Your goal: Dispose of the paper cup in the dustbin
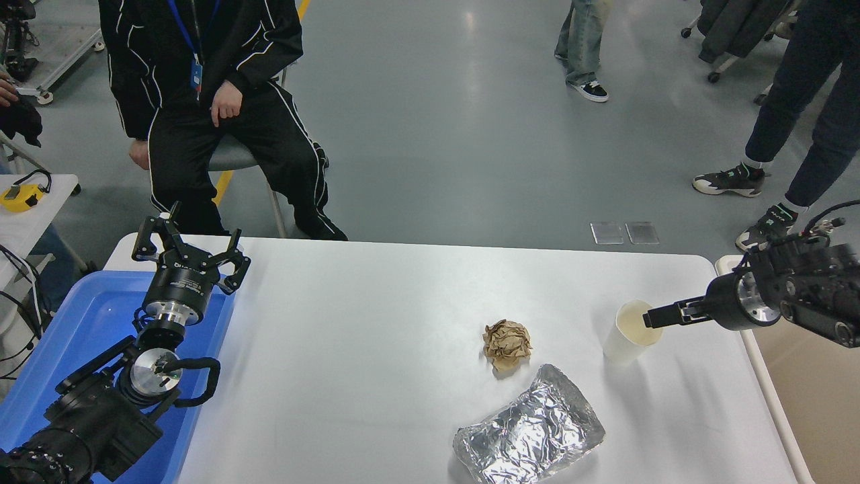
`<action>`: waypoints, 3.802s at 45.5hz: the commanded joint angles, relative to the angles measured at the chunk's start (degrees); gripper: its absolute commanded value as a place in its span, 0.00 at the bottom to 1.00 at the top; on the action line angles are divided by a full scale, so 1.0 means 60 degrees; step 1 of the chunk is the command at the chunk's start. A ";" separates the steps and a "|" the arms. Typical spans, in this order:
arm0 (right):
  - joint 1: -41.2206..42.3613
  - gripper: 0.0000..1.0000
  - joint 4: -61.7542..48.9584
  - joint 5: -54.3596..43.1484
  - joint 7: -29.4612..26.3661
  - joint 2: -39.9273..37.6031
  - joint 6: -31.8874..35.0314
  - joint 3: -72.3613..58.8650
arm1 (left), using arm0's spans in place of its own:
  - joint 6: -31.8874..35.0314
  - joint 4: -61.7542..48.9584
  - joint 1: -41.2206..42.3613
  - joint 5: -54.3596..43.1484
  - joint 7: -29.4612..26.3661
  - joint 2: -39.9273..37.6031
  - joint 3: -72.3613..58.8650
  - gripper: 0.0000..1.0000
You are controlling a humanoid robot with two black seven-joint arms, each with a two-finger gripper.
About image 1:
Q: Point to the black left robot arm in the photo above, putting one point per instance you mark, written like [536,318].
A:
[101,417]

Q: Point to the person's left hand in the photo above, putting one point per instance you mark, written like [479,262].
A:
[227,101]

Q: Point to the white chair frame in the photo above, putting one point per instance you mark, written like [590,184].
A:
[20,156]

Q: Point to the white side table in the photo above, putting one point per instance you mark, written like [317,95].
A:
[27,228]

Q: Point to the person's right hand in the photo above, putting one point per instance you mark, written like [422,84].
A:
[139,153]

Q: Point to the white wheeled chair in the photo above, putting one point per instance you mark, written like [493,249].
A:
[760,99]
[722,67]

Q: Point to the blue plastic tray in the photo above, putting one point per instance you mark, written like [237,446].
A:
[87,316]

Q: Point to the metal floor plate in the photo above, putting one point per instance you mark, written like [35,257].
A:
[607,232]
[642,232]

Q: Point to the yellow handheld device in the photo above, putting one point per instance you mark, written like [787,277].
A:
[20,197]

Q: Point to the large pale bin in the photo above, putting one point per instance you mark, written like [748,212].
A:
[806,410]

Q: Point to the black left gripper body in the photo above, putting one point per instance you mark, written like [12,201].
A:
[178,286]

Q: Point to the white paper cup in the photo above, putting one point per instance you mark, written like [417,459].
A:
[618,349]

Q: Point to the dark coat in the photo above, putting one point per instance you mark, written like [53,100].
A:
[739,27]

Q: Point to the crinkled foil tray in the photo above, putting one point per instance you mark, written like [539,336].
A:
[531,433]

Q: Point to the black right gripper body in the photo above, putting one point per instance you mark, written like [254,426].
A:
[724,302]

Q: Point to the crumpled tan paper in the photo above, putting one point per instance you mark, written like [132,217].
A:
[507,344]

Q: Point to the white equipment cart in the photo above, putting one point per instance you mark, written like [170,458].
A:
[20,67]

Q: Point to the grey chair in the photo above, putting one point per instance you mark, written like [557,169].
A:
[232,158]

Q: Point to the person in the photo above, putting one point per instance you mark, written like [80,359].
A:
[581,40]
[806,81]
[20,121]
[188,134]

